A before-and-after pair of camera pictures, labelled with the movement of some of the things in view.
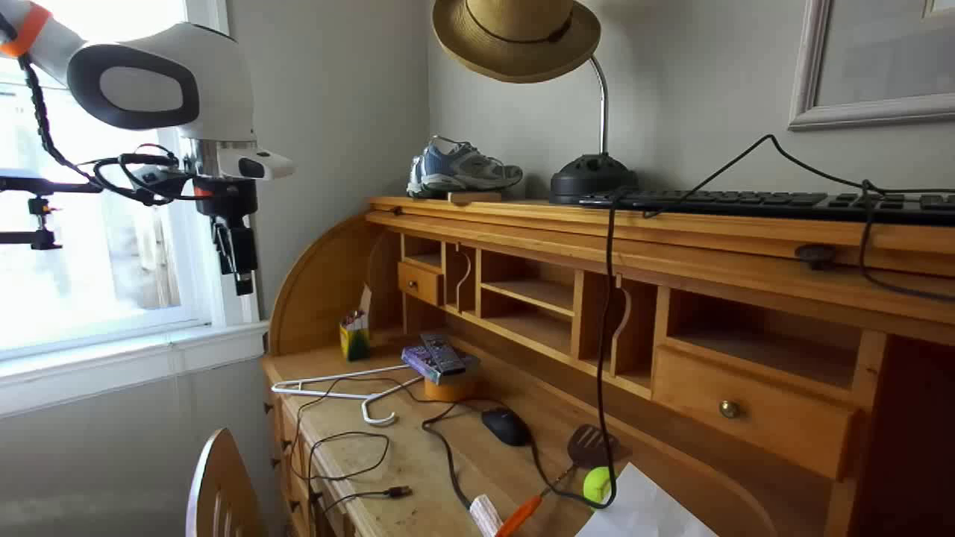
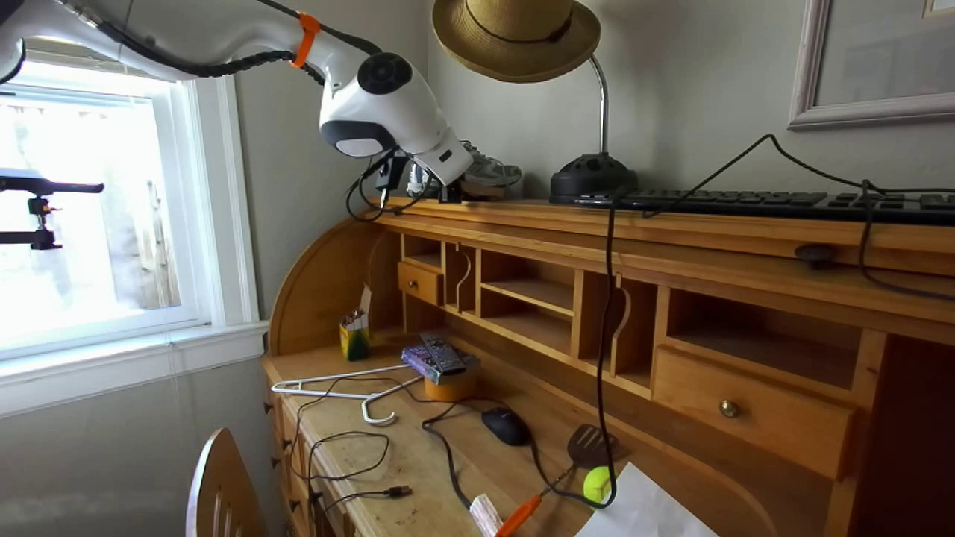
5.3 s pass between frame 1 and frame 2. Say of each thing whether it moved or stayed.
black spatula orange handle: stayed
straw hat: stayed
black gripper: moved
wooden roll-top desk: stayed
